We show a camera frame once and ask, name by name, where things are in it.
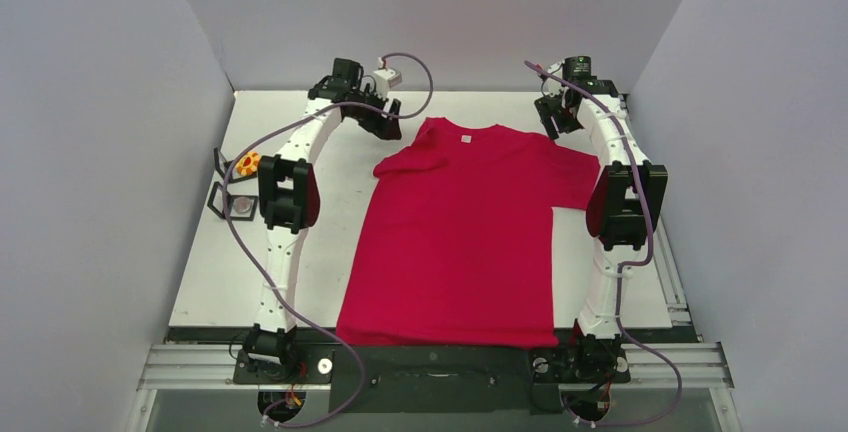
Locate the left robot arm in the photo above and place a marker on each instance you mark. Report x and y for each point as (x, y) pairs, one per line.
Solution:
(289, 200)

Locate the aluminium side rail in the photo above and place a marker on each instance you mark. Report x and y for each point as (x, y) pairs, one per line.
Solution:
(654, 296)

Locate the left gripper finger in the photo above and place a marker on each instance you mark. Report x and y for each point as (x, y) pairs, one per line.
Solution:
(390, 127)
(374, 123)

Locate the red t-shirt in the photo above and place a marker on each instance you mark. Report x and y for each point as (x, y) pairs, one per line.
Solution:
(456, 244)

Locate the black frame stand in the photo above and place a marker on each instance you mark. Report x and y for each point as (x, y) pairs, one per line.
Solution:
(222, 164)
(221, 203)

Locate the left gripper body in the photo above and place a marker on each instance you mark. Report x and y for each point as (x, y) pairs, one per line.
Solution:
(371, 100)

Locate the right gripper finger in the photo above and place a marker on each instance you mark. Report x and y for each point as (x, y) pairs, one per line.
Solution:
(569, 121)
(549, 111)

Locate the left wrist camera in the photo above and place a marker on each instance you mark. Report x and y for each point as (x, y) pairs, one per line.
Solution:
(385, 79)

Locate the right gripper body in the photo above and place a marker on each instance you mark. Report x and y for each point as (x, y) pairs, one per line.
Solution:
(553, 112)

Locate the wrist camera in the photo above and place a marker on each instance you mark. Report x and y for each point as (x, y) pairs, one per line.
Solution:
(552, 73)
(385, 79)

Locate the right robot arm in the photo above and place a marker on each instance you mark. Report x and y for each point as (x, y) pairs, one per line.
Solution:
(625, 204)

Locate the orange yellow pompom brooch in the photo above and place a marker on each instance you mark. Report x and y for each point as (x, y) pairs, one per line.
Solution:
(248, 164)

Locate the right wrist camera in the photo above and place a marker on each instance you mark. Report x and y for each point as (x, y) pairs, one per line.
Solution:
(552, 73)

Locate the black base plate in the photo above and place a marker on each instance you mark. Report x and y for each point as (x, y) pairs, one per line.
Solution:
(291, 369)

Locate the aluminium front rail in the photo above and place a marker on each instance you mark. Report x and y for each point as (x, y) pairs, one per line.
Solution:
(702, 365)

